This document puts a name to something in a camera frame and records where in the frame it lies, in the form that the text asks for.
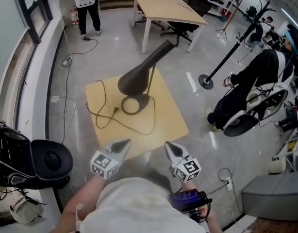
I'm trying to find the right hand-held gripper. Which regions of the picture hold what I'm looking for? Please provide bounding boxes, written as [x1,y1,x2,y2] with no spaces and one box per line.
[165,141,202,183]

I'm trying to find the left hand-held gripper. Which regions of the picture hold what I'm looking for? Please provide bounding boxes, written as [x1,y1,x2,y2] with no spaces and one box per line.
[90,138,132,180]

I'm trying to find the black desk lamp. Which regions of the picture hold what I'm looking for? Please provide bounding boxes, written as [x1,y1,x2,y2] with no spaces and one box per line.
[117,39,176,116]

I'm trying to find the person's right forearm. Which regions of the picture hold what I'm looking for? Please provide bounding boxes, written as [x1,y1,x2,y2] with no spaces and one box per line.
[182,180,224,233]

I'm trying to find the person's left forearm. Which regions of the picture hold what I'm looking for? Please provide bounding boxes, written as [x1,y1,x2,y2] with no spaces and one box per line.
[50,175,106,233]

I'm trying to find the wooden desk with white legs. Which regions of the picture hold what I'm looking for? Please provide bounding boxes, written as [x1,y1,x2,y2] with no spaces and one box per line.
[131,0,208,54]

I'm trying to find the low wooden side table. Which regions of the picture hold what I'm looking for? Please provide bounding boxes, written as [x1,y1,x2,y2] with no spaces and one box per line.
[84,67,190,161]

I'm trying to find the black chest-mounted screen device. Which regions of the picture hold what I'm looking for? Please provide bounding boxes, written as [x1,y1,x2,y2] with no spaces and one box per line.
[168,188,213,225]

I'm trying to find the person's white shirt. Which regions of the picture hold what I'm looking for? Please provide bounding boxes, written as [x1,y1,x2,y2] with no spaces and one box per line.
[77,177,210,233]

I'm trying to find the black backpack with grey trim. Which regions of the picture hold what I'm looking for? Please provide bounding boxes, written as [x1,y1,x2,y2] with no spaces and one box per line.
[0,121,74,190]

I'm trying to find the white grey open backpack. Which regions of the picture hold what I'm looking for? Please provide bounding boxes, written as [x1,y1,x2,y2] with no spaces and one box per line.
[223,81,295,137]

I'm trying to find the black pole stand round base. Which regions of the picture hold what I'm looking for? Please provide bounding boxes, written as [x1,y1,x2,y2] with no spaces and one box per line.
[198,0,277,90]

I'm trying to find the grey sofa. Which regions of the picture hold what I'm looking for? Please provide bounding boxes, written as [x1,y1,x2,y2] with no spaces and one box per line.
[241,170,298,222]

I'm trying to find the beige cloth bag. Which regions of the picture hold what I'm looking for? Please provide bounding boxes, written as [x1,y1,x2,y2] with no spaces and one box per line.
[9,195,45,225]

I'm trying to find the low white shelf unit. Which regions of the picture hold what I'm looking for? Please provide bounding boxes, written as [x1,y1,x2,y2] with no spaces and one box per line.
[272,127,298,172]

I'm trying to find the black office chair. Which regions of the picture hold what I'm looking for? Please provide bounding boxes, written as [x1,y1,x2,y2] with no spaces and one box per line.
[134,3,166,31]
[160,0,212,47]

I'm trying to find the clear water bottle red label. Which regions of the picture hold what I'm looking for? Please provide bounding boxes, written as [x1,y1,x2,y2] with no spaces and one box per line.
[70,8,80,25]

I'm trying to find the wooden step platform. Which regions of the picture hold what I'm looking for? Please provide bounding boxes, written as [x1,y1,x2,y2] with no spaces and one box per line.
[99,0,135,11]

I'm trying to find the wooden tripod coat stand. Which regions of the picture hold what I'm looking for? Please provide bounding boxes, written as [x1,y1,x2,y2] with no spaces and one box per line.
[215,0,247,39]

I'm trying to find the dark framed window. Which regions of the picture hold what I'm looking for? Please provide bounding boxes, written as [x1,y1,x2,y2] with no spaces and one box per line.
[0,0,54,121]

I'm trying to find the black lamp power cable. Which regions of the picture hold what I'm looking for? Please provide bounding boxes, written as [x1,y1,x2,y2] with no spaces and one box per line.
[86,80,156,135]

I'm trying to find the black cable with adapter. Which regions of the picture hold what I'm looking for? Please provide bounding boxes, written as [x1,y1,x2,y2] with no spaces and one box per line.
[65,36,98,63]

